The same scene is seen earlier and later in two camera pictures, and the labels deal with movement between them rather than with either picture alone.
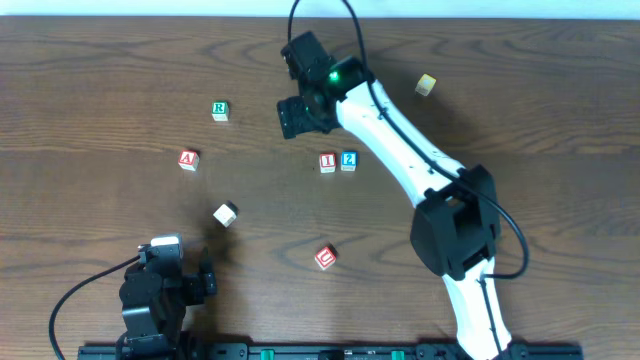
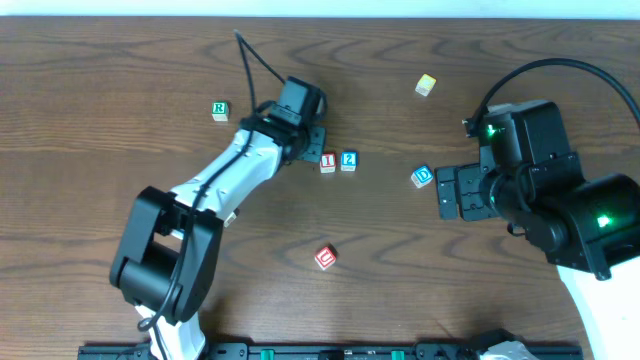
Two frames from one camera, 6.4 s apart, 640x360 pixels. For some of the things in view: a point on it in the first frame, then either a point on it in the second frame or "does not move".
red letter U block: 325,258 does not move
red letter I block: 327,162 does not move
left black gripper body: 201,282 -> 315,145
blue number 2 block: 349,160 does not move
